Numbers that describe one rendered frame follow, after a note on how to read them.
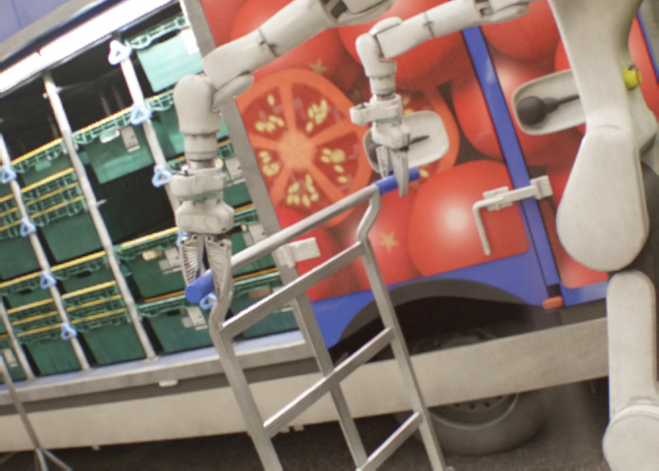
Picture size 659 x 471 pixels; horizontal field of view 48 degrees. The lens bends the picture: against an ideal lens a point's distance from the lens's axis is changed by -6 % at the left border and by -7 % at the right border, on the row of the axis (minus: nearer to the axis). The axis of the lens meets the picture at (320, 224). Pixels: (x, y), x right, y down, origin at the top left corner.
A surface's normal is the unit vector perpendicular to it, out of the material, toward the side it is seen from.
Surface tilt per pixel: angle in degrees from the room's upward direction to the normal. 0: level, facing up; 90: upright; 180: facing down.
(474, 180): 90
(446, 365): 90
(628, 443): 90
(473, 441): 68
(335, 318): 90
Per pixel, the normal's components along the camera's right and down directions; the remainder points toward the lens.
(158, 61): -0.40, 0.29
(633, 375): -0.58, 0.32
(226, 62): -0.10, 0.11
